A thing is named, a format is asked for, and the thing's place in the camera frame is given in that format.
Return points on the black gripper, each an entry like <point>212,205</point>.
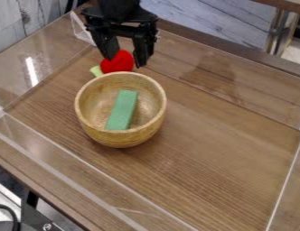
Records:
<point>136,26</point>

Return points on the green rectangular stick block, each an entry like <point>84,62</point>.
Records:
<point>121,110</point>

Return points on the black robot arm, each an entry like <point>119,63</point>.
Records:
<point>120,18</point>

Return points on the brown wooden bowl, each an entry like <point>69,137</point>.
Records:
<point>93,102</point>

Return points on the red fuzzy ball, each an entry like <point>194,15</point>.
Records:
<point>120,63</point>

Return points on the small light green block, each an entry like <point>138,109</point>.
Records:
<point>96,71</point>

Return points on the clear acrylic corner bracket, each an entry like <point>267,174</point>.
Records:
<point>80,33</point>

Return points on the metal table frame background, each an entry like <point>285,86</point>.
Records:
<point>285,22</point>

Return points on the clear acrylic front wall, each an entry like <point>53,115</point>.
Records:
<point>97,202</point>

